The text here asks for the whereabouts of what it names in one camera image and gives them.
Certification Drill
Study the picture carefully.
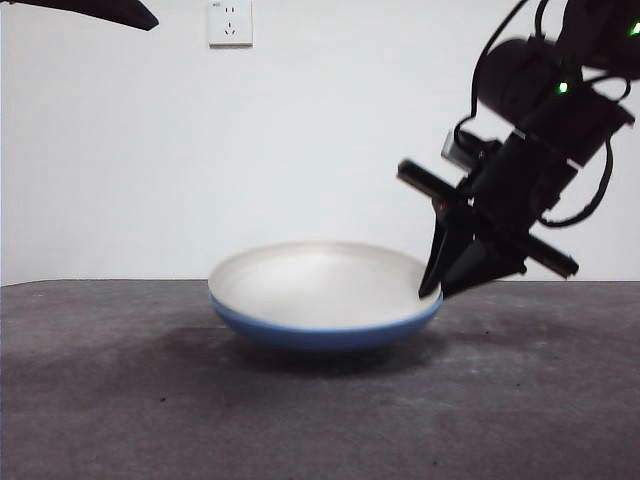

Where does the white round plate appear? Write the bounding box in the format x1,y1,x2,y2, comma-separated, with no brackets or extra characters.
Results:
207,240,444,334

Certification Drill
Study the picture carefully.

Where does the blue round plate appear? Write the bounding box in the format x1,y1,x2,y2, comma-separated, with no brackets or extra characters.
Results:
208,292,445,354

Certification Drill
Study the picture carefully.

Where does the pale grey camera box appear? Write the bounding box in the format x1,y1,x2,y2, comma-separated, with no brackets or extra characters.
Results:
441,129,469,167

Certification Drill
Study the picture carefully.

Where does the black cable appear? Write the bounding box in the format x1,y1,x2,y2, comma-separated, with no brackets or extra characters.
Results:
537,134,615,229
457,0,531,146

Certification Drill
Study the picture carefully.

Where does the white wall socket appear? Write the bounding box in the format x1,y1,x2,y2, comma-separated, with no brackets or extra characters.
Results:
208,0,254,50

